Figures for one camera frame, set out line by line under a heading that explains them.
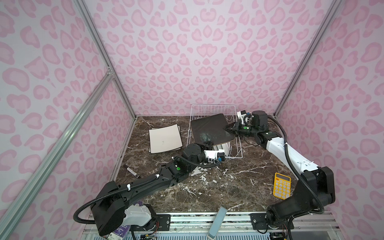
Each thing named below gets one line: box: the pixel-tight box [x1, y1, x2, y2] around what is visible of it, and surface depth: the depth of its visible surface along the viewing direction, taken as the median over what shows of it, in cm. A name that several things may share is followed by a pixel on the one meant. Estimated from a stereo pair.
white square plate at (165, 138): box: [148, 124, 183, 154], surface depth 106 cm
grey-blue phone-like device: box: [207, 206, 228, 240], surface depth 72 cm
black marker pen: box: [123, 164, 140, 179], surface depth 92 cm
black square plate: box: [190, 113, 235, 145], surface depth 84 cm
